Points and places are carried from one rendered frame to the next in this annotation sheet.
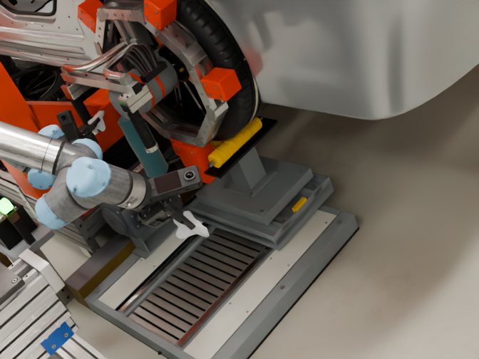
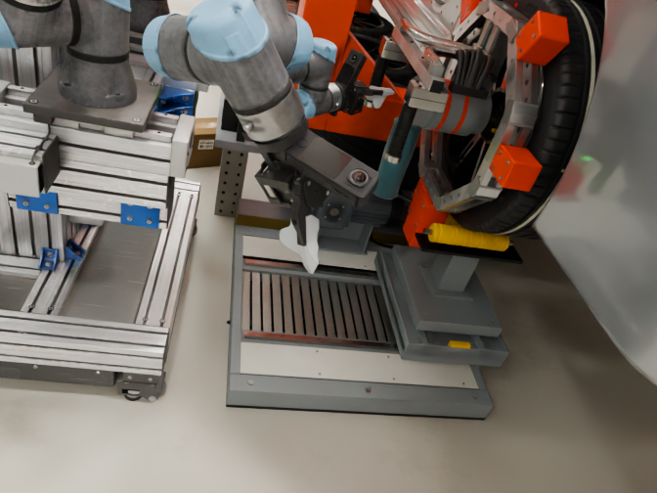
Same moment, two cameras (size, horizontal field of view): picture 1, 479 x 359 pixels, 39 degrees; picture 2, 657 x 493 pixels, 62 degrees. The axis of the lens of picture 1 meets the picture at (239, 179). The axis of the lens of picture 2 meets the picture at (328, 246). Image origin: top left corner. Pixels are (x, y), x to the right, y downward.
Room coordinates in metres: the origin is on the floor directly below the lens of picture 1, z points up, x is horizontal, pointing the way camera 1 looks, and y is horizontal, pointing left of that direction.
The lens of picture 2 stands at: (0.64, -0.06, 1.34)
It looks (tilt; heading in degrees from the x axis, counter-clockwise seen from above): 35 degrees down; 16
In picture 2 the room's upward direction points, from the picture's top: 17 degrees clockwise
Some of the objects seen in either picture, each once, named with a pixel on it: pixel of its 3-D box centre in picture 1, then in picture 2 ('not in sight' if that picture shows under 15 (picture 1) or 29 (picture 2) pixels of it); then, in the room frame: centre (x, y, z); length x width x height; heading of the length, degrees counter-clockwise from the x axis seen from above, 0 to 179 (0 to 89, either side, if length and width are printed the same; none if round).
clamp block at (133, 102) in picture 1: (135, 97); (426, 95); (1.91, 0.18, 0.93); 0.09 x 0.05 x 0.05; 123
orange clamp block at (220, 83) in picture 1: (220, 84); (514, 167); (1.90, -0.07, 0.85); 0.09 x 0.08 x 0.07; 33
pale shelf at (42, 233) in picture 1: (10, 231); (240, 120); (2.33, 0.91, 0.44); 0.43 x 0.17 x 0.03; 33
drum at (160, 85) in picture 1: (143, 87); (446, 106); (2.13, 0.16, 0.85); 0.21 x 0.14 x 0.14; 123
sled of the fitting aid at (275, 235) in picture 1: (259, 198); (435, 302); (2.26, -0.04, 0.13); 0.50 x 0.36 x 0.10; 33
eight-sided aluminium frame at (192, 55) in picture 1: (157, 75); (469, 111); (2.16, 0.10, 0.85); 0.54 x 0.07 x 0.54; 33
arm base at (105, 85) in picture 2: not in sight; (98, 68); (1.47, 0.76, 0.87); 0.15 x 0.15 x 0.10
